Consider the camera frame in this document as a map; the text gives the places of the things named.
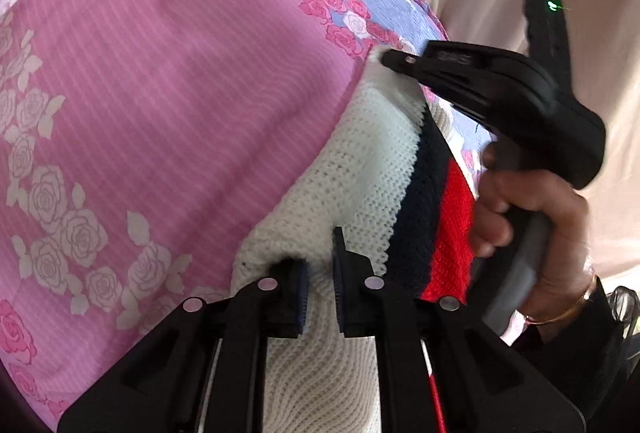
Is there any person's right forearm black sleeve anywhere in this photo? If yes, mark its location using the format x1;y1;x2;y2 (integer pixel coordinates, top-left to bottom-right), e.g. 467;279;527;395
500;278;640;433

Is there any pink rose-print bed sheet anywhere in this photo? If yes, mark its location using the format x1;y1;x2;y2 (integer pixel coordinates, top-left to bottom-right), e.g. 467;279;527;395
0;0;482;420

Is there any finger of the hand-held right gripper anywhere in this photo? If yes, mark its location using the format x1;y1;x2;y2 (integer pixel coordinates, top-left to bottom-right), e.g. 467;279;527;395
381;49;437;86

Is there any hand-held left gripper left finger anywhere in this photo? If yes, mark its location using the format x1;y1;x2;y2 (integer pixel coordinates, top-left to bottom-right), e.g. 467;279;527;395
57;259;309;433

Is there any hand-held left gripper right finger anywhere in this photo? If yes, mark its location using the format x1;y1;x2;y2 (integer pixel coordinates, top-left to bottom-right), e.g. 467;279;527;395
332;227;587;433

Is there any person's right hand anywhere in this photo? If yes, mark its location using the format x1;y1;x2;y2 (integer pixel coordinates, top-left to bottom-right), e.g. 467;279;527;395
471;144;597;320

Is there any gold bangle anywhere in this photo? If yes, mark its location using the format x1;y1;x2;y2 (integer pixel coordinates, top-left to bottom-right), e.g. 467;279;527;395
524;272;599;327

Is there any white knit sweater striped navy red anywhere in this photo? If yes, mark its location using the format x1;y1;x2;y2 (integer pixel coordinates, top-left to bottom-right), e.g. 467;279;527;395
231;45;482;433

